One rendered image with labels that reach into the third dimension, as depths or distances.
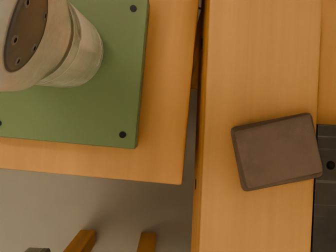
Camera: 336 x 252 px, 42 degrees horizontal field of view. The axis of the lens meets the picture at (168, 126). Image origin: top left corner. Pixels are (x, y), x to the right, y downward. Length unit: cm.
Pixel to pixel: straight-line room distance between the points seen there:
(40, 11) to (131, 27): 28
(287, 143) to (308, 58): 11
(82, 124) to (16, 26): 32
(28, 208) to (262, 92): 112
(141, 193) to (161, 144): 88
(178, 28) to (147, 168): 19
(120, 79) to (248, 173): 19
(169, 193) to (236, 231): 91
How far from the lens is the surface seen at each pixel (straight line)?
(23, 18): 26
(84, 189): 148
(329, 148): 58
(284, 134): 53
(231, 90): 55
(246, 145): 52
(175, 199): 146
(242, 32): 56
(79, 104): 56
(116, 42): 56
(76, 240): 138
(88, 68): 50
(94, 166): 60
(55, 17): 33
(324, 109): 59
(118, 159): 60
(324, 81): 60
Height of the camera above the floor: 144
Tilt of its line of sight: 89 degrees down
